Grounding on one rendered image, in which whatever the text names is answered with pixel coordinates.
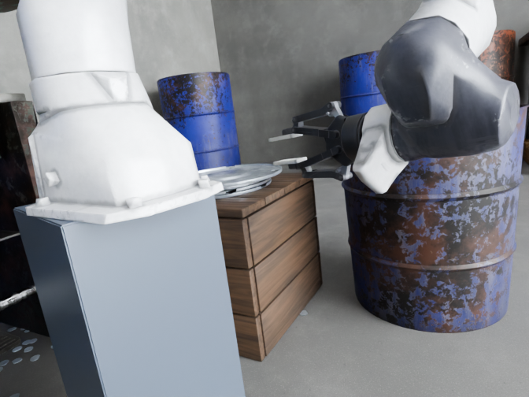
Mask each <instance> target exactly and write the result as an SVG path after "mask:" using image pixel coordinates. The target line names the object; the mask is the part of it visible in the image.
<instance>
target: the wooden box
mask: <svg viewBox="0 0 529 397"><path fill-rule="evenodd" d="M301 174H302V173H279V174H278V175H276V176H273V177H271V179H272V182H271V183H270V184H269V185H268V186H266V187H263V188H262V189H259V190H257V191H252V192H250V193H246V194H243V195H237V196H233V197H228V198H219V199H215V201H216V211H217V216H218V221H219V227H220V237H221V242H222V247H223V252H224V262H225V268H226V273H227V279H228V288H229V293H230V299H231V308H232V313H233V319H234V324H235V334H236V339H237V344H238V350H239V356H243V357H245V358H250V359H253V360H256V361H259V362H262V361H263V359H264V358H265V356H268V354H269V353H270V351H271V350H272V349H273V347H274V346H275V345H276V344H277V343H278V342H279V340H280V339H281V337H282V336H283V335H284V333H285V332H286V331H287V330H288V328H289V327H290V326H291V325H292V323H293V322H294V320H295V319H296V318H297V317H298V315H299V314H300V313H301V312H302V311H303V309H304V308H305V306H306V305H307V304H308V303H309V301H310V300H311V298H312V297H313V296H314V295H315V294H316V292H317V291H318V290H319V289H320V287H321V285H322V283H323V281H322V272H321V262H320V252H319V250H320V245H319V236H318V227H317V217H315V216H316V200H315V191H314V182H313V178H303V177H302V175H301Z"/></svg>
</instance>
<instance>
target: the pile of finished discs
mask: <svg viewBox="0 0 529 397"><path fill-rule="evenodd" d="M271 182H272V179H271V177H270V178H268V179H265V180H260V181H257V182H253V183H249V184H242V185H238V186H232V187H224V189H223V190H222V191H220V192H218V193H216V194H215V195H214V196H215V199H224V198H228V197H233V196H237V195H243V194H246V193H250V192H252V191H257V190H259V189H262V188H263V187H266V186H268V185H269V184H270V183H271Z"/></svg>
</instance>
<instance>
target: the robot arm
mask: <svg viewBox="0 0 529 397"><path fill-rule="evenodd" d="M16 17H17V23H18V26H19V30H20V36H21V39H22V43H23V46H24V52H25V56H26V59H27V63H28V68H29V72H30V76H31V82H30V83H29V84H28V85H29V87H30V91H31V96H32V98H33V102H34V105H35V110H36V113H37V114H38V115H40V116H39V123H38V124H37V126H36V127H35V130H34V131H33V133H32V134H31V135H30V136H29V137H28V141H29V145H30V149H31V157H32V161H33V166H34V170H35V178H36V183H37V187H38V192H39V198H37V199H36V202H35V204H33V205H30V206H27V207H25V209H26V214H27V216H33V217H46V218H53V219H60V220H67V221H80V222H87V223H94V224H111V223H115V222H120V221H127V220H131V219H136V218H140V217H148V216H151V215H154V214H156V213H161V212H164V211H166V210H171V209H174V208H176V207H180V206H184V205H186V204H190V203H192V202H197V201H200V200H203V199H207V198H208V197H210V196H212V195H215V194H216V193H218V192H220V191H222V190H223V189H224V188H223V185H222V182H218V181H213V180H209V178H208V176H207V175H204V176H202V179H200V178H199V175H198V169H197V166H196V162H195V159H194V153H193V150H192V146H191V142H189V141H188V140H187V139H186V138H185V137H184V136H182V135H181V134H180V133H179V132H178V131H176V130H175V129H174V128H173V127H172V126H171V125H170V124H169V123H168V122H167V121H166V120H164V119H163V118H162V117H161V116H160V115H159V114H157V113H156V112H155V111H154V109H153V107H152V105H151V102H150V100H149V97H148V95H147V93H146V90H145V88H144V86H143V84H142V81H141V80H140V77H139V75H138V74H137V73H136V71H135V62H134V56H133V51H132V45H131V36H130V31H129V25H128V4H127V0H20V1H19V5H18V7H17V13H16ZM496 26H497V17H496V13H495V9H494V3H493V0H423V1H422V3H421V5H420V8H419V9H418V10H417V11H416V12H415V13H414V15H413V16H412V17H411V18H410V19H409V21H407V22H406V23H405V24H404V25H403V26H402V27H401V28H400V29H399V30H398V31H397V32H396V33H395V34H394V35H393V36H392V37H391V38H390V39H389V40H388V41H387V42H386V43H385V44H384V45H383V46H382V48H381V50H380V52H379V55H378V57H377V58H376V60H375V72H374V73H375V83H376V86H377V87H378V88H379V91H380V93H381V95H382V96H383V98H384V100H385V102H386V103H387V104H383V105H380V106H374V107H372V108H371V109H370V110H369V111H368V112H367V113H360V114H356V115H353V116H348V115H346V114H342V111H341V110H340V107H341V105H342V104H341V102H340V101H336V102H328V103H327V104H326V105H325V106H323V107H322V108H321V109H317V110H313V111H311V112H308V113H303V114H301V115H297V116H295V117H292V122H293V123H294V125H293V127H292V128H286V129H283V130H282V134H283V135H282V136H277V137H273V138H269V139H268V141H269V142H273V141H278V140H282V139H289V138H294V137H299V136H303V135H315V136H318V137H324V140H325V142H326V151H324V152H323V153H321V154H318V155H316V156H314V157H312V158H309V159H307V157H304V158H292V159H285V160H281V161H274V162H273V165H288V168H289V169H296V170H299V169H300V170H301V171H302V174H301V175H302V177H303V178H334V179H336V180H339V181H344V180H348V179H350V178H352V176H353V174H352V173H351V172H350V166H351V165H353V171H354V172H355V174H356V175H357V177H358V178H359V179H360V180H361V182H362V183H364V184H365V185H366V186H367V187H369V188H370V189H371V190H373V191H374V192H375V193H376V194H382V193H384V192H386V191H387V190H388V188H389V187H390V185H391V184H392V183H393V182H394V180H395V178H396V177H397V176H398V174H399V173H400V172H401V171H402V170H403V168H404V167H406V166H407V164H408V163H409V161H410V162H411V161H415V160H419V159H421V158H453V157H461V156H469V155H475V154H482V153H486V152H490V151H494V150H498V149H499V148H501V147H503V146H504V145H505V144H506V143H507V142H508V141H509V138H510V137H511V135H512V134H513V133H514V131H515V128H516V123H517V121H518V118H519V115H520V94H519V90H518V88H517V86H516V83H513V82H511V81H507V80H503V79H502V78H501V77H499V76H498V75H496V74H495V73H494V72H492V71H491V70H490V69H489V68H488V67H486V66H485V65H484V64H483V63H482V62H481V61H480V60H479V59H478V56H479V55H480V54H481V53H482V52H483V51H484V50H485V49H486V48H487V47H488V46H489V45H490V41H491V39H492V36H493V34H494V30H495V28H496ZM327 115H328V116H329V117H335V119H334V120H333V121H332V122H331V124H330V125H329V127H328V128H325V127H315V126H305V125H303V124H304V121H310V120H312V119H316V118H318V117H324V116H327ZM329 158H334V159H335V160H336V161H337V162H339V163H340V164H342V166H341V167H338V168H337V169H311V166H312V165H315V164H317V163H320V162H322V161H325V160H327V159H329Z"/></svg>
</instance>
